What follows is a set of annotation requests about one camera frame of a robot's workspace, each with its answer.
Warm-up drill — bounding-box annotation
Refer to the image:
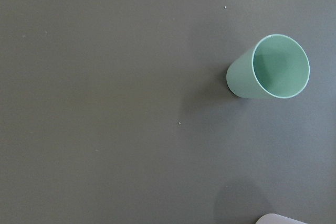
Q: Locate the green plastic cup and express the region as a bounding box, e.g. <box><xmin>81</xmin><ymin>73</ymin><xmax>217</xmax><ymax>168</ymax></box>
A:
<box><xmin>226</xmin><ymin>34</ymin><xmax>310</xmax><ymax>99</ymax></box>

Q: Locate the cream serving tray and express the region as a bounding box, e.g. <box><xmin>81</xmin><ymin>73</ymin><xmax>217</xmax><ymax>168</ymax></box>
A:
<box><xmin>256</xmin><ymin>214</ymin><xmax>306</xmax><ymax>224</ymax></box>

